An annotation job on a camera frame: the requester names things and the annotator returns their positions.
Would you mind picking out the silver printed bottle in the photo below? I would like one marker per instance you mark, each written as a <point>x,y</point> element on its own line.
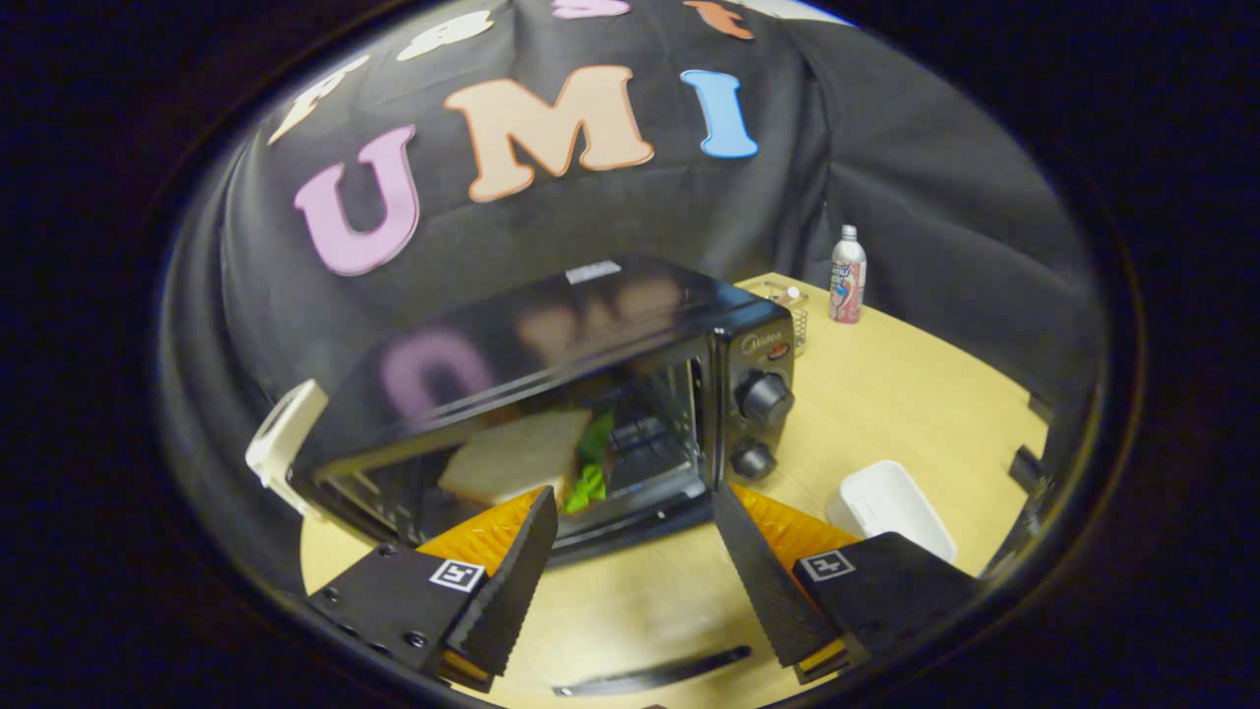
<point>848,281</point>

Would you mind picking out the white rectangular tray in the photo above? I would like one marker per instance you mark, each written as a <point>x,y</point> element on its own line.
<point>891,502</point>

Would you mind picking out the white bread lettuce sandwich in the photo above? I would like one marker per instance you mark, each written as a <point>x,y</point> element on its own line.
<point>512,458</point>

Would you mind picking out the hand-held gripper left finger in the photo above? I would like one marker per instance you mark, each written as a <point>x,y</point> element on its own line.
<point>507,591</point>

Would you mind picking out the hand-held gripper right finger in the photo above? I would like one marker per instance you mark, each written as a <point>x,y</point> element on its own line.
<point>763,581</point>

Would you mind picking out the black table clamp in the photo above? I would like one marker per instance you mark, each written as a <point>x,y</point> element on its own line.
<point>1027,468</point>

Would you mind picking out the clear glass jar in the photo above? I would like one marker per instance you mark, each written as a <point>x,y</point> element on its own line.
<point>795,310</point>

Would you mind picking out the black toaster oven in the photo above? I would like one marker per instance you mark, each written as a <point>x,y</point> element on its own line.
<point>591,325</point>

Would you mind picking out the black backdrop cloth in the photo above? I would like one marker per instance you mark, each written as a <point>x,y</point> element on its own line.
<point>886,177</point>

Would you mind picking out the white pop-up toaster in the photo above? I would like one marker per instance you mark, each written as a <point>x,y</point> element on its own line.
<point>285,438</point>

